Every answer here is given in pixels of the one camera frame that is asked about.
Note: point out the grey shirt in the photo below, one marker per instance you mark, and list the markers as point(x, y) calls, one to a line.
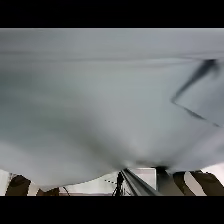
point(100, 110)

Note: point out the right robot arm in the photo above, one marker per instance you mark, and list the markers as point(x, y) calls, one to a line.
point(203, 185)

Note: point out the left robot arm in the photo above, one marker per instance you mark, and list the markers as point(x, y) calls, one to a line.
point(18, 186)

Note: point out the silver frame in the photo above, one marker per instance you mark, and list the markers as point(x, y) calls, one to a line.
point(138, 185)

